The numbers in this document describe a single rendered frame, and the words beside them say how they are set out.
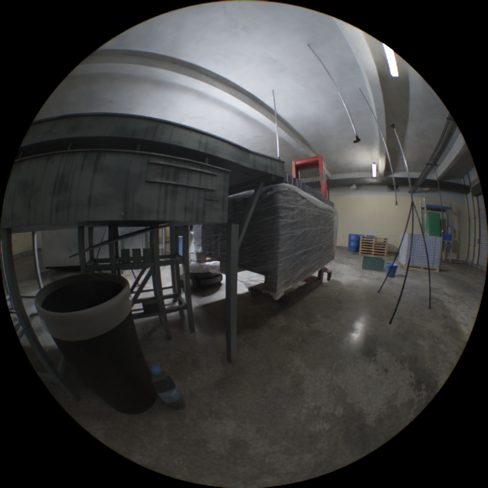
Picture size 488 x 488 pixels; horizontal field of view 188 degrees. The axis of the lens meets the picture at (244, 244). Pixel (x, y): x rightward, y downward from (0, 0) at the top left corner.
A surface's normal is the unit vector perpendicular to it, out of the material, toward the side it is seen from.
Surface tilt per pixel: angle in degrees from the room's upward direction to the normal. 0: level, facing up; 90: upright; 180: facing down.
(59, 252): 90
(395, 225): 90
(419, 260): 88
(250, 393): 0
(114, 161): 90
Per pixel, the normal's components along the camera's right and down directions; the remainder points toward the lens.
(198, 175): 0.67, 0.08
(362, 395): 0.03, -1.00
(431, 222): -0.73, 0.04
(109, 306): 1.00, 0.04
